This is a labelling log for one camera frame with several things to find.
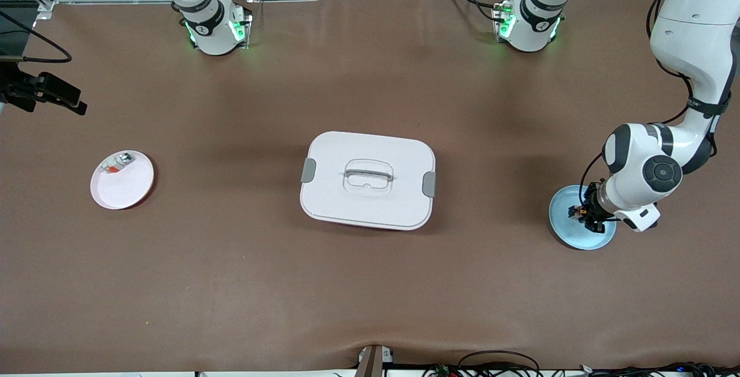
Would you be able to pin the orange black push-button switch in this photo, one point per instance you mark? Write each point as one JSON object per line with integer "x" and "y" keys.
{"x": 580, "y": 212}

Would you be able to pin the light blue round plate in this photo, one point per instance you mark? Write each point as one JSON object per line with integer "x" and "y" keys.
{"x": 572, "y": 235}

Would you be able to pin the white lidded storage box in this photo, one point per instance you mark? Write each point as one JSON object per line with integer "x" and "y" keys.
{"x": 370, "y": 206}

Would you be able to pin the pink round plate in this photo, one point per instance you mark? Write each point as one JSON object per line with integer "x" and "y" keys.
{"x": 124, "y": 192}

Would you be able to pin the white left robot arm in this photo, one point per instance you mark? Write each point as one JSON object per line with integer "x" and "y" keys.
{"x": 694, "y": 47}

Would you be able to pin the brown camera mount post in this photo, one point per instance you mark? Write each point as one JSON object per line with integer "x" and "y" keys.
{"x": 373, "y": 362}

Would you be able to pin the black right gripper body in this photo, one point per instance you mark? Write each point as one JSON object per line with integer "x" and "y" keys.
{"x": 18, "y": 91}

